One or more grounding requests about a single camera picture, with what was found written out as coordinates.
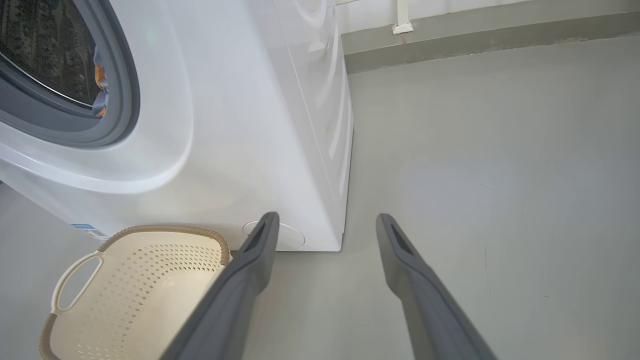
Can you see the white front-load washing machine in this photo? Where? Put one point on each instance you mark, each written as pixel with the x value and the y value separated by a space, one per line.
pixel 240 130

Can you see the cream perforated laundry basket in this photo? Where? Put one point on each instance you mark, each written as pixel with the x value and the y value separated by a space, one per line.
pixel 145 290

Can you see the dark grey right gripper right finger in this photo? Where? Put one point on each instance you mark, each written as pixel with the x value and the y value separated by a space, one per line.
pixel 430 310

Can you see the blue cartoon print garment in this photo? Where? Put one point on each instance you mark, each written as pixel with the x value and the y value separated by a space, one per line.
pixel 101 85

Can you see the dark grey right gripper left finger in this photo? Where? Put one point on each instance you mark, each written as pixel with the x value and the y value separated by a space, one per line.
pixel 235 305

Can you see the blue white energy label sticker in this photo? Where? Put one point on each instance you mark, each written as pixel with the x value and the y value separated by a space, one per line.
pixel 90 232

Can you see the round white filter cover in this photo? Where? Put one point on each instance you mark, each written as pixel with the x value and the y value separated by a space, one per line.
pixel 290 239

